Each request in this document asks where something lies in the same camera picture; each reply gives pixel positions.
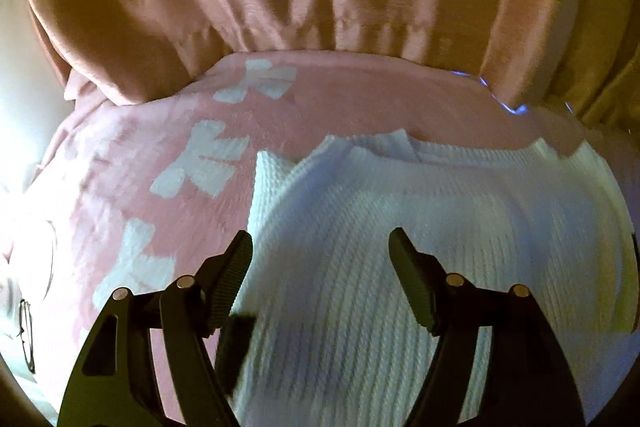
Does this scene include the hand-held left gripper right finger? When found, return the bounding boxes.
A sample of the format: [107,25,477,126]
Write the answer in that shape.
[388,227,586,427]

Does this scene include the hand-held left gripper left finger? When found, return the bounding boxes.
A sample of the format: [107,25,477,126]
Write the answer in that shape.
[56,229,254,427]

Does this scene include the white colour-block knit sweater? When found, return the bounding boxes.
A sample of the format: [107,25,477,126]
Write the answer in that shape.
[215,132,639,427]

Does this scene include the pink patterned blanket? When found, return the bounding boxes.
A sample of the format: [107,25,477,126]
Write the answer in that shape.
[0,49,606,427]

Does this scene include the black-framed eyeglasses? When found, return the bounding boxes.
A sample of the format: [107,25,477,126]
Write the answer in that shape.
[16,298,39,374]

